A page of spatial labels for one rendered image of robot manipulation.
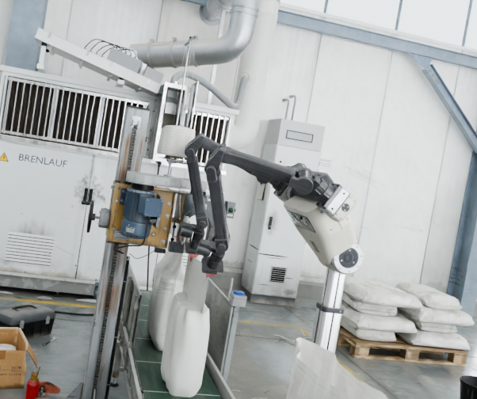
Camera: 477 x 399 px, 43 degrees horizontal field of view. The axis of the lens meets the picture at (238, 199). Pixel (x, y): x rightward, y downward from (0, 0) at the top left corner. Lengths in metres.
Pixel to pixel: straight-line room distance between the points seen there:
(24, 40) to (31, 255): 2.29
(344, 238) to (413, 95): 5.80
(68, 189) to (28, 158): 0.46
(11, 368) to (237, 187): 4.30
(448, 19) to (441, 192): 2.30
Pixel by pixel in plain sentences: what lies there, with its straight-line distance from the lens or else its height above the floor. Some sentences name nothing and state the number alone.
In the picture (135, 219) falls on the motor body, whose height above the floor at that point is 1.18.
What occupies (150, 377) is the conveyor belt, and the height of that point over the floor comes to 0.38.
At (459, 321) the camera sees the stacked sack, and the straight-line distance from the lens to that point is 6.27.
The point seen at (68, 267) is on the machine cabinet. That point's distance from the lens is 6.15.
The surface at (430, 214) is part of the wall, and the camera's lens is 8.67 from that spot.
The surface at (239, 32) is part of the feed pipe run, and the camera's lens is 5.75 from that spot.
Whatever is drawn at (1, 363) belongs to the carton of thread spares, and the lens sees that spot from 4.00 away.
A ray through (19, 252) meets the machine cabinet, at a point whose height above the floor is 0.40.
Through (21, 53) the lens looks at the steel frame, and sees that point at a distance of 6.96.
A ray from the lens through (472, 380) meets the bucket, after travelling 5.14.
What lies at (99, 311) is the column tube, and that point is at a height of 0.63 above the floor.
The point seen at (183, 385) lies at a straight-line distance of 3.09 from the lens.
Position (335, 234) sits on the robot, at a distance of 2.74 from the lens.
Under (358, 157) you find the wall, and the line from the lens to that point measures 8.10.
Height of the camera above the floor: 1.53
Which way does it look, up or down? 3 degrees down
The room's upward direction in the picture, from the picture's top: 9 degrees clockwise
